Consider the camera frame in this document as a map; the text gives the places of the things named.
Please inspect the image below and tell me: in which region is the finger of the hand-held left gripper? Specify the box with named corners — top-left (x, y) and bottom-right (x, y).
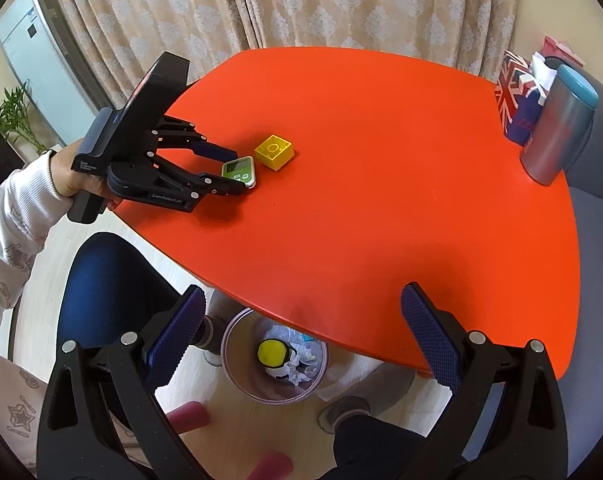
top-left (106, 152), bottom-right (247, 212)
top-left (154, 116), bottom-right (240, 162)

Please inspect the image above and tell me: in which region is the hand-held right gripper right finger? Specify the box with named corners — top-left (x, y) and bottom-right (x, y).
top-left (400, 282), bottom-right (568, 480)

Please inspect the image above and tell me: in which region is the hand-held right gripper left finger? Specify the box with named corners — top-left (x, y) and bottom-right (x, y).
top-left (36, 284), bottom-right (217, 480)

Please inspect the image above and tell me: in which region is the green and white timer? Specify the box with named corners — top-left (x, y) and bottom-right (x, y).
top-left (222, 156), bottom-right (257, 189)

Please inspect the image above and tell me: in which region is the clear plastic bin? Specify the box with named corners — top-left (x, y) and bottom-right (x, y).
top-left (220, 307), bottom-right (329, 405)

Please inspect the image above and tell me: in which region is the yellow ball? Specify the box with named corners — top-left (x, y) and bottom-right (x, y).
top-left (258, 339), bottom-right (295, 368)

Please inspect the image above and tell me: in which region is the person's left forearm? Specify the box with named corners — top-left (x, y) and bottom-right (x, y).
top-left (0, 152), bottom-right (57, 351)

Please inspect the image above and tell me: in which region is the person's left hand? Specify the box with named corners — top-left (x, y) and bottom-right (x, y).
top-left (50, 142), bottom-right (105, 197)

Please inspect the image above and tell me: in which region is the person's left foot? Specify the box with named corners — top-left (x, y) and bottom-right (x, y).
top-left (194, 314), bottom-right (232, 366)

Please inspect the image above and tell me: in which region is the person's foot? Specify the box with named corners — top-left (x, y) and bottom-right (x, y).
top-left (194, 314), bottom-right (232, 366)
top-left (317, 395), bottom-right (375, 436)

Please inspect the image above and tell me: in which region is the yellow toy block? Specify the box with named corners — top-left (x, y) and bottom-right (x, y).
top-left (254, 134), bottom-right (295, 171)

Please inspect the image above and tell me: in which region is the person's left leg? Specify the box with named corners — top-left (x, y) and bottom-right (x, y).
top-left (56, 232), bottom-right (205, 361)

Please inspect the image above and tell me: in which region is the person's leg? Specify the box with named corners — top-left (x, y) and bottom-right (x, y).
top-left (56, 232), bottom-right (205, 361)
top-left (331, 412), bottom-right (462, 480)

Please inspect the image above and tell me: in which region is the person's right foot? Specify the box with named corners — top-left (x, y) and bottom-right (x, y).
top-left (317, 395), bottom-right (375, 436)

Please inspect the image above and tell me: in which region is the white standing air conditioner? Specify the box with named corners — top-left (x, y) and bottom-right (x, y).
top-left (0, 0), bottom-right (112, 148)

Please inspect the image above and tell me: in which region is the green bamboo plant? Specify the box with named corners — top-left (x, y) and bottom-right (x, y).
top-left (0, 86), bottom-right (47, 153)

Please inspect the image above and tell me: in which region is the person's right leg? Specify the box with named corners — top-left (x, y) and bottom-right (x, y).
top-left (331, 412), bottom-right (462, 480)

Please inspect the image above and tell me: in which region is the crumpled white paper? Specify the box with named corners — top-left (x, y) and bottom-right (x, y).
top-left (266, 325), bottom-right (327, 386)

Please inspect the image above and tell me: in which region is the grey chair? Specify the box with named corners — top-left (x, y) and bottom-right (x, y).
top-left (544, 57), bottom-right (603, 476)

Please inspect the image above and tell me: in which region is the person's printed white top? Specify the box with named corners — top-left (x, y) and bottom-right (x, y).
top-left (0, 345), bottom-right (50, 466)

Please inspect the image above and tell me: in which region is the beige patterned curtain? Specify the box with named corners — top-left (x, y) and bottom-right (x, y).
top-left (52, 0), bottom-right (522, 111)

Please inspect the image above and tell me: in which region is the grey tumbler with teal lid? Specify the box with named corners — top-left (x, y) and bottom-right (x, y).
top-left (520, 64), bottom-right (598, 187)

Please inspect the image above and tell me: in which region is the flag print tissue box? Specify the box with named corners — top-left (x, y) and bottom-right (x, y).
top-left (495, 51), bottom-right (547, 145)

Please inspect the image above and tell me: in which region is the white tissue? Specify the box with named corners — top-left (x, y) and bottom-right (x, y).
top-left (530, 51), bottom-right (559, 96)

